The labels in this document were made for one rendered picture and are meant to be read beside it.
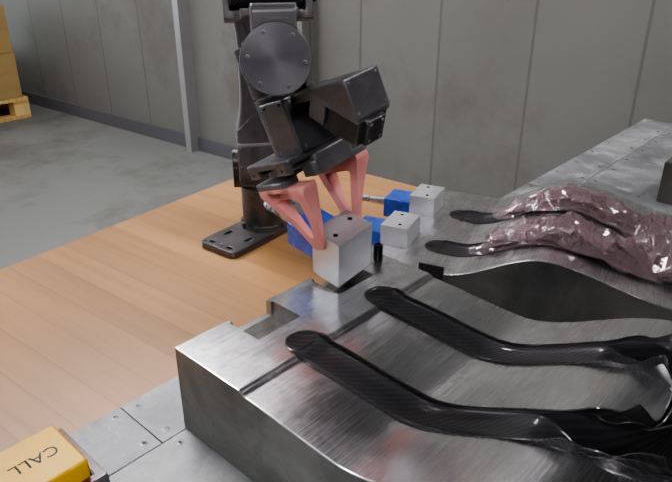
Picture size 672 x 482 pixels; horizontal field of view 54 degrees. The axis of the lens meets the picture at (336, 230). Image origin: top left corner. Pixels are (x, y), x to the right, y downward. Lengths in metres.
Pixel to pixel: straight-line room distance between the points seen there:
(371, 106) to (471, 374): 0.24
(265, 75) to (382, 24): 2.49
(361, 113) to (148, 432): 0.35
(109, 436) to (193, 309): 0.22
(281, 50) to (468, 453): 0.33
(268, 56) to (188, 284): 0.42
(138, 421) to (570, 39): 2.25
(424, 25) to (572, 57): 0.64
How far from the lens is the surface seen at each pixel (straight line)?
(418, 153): 3.02
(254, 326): 0.64
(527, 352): 0.60
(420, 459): 0.47
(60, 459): 0.59
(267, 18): 0.53
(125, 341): 0.78
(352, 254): 0.65
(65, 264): 0.98
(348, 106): 0.54
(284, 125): 0.59
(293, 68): 0.53
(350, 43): 3.12
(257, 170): 0.62
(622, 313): 0.75
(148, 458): 0.63
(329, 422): 0.51
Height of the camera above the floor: 1.22
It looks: 25 degrees down
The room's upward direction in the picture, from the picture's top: straight up
